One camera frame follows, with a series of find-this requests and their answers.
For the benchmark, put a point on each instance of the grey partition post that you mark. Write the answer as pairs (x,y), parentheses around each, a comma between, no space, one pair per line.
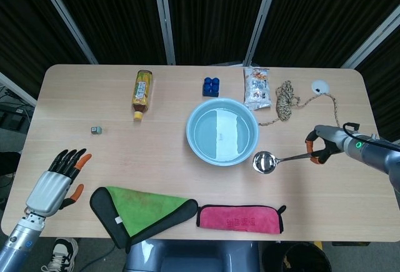
(15,87)
(164,18)
(262,18)
(372,40)
(64,15)

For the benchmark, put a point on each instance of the light blue water basin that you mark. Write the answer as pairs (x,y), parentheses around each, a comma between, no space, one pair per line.
(203,128)

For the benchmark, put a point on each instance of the metal ladle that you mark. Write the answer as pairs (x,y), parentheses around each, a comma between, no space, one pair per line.
(264,162)

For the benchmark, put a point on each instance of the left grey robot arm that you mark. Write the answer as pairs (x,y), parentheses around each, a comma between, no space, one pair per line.
(22,242)

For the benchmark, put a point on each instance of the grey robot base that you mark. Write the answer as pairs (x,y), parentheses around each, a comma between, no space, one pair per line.
(190,256)

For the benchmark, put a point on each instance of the black trash bin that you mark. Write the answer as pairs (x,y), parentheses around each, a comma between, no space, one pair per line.
(306,259)

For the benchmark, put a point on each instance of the black floor device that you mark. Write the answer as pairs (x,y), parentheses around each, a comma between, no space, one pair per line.
(14,117)

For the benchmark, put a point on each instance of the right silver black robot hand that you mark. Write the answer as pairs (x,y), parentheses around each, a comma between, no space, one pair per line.
(332,139)

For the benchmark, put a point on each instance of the white and black sneaker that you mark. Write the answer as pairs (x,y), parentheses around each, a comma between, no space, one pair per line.
(62,254)

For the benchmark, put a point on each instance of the yellow tea bottle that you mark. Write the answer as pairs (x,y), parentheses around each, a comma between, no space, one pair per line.
(142,90)

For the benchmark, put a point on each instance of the green and black cloth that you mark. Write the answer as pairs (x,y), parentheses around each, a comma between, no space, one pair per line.
(140,209)

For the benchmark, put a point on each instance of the white snack bag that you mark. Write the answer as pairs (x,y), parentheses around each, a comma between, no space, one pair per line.
(257,89)

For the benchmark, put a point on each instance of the small grey cube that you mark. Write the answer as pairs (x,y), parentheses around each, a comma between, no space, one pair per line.
(96,130)

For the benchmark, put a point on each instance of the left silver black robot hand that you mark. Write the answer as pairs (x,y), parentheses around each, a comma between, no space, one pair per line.
(50,192)

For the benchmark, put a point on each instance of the blue toy building block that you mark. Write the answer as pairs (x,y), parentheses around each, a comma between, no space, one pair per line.
(211,87)

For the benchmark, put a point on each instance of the pink cloth with black trim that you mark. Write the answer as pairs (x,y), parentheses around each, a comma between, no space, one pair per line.
(237,220)

